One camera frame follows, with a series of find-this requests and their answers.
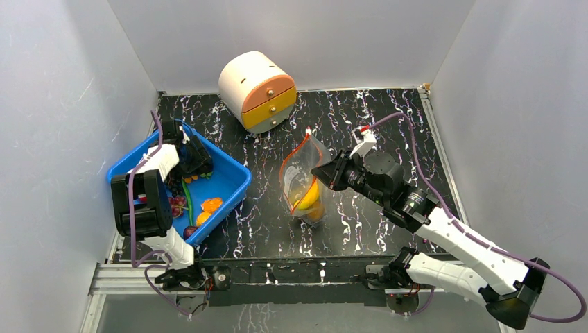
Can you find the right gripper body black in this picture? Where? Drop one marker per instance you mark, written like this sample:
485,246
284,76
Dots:
343,169

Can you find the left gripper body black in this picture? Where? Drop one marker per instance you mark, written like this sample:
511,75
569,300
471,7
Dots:
196,159

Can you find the clear zip top bag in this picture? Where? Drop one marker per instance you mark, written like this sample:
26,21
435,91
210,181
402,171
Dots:
295,173

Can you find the yellow banana toy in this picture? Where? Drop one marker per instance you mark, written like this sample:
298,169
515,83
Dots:
310,198

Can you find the orange tangerine toy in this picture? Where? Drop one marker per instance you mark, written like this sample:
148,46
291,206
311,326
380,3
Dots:
316,212

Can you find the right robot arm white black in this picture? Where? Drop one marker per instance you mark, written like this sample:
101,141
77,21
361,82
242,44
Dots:
506,287

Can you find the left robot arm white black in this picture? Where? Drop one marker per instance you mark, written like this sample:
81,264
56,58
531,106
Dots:
141,207

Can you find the crumpled orange food toy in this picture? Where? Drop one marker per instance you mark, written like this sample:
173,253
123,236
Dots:
202,218

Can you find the green bean toy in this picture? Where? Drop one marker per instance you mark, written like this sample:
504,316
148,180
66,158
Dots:
187,196

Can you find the blue plastic bin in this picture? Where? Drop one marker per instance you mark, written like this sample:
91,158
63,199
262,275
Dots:
229,181

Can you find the red grape bunch toy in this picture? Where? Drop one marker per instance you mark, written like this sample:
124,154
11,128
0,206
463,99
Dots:
178,206

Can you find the purple mangosteen toy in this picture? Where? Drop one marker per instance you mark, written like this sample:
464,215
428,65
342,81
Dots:
189,231

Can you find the round white drawer cabinet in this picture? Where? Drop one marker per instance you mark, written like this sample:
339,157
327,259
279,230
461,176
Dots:
257,92

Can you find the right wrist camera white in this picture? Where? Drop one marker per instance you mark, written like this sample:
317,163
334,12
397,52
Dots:
365,141

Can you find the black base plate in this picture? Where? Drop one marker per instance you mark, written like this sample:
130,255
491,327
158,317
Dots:
310,280

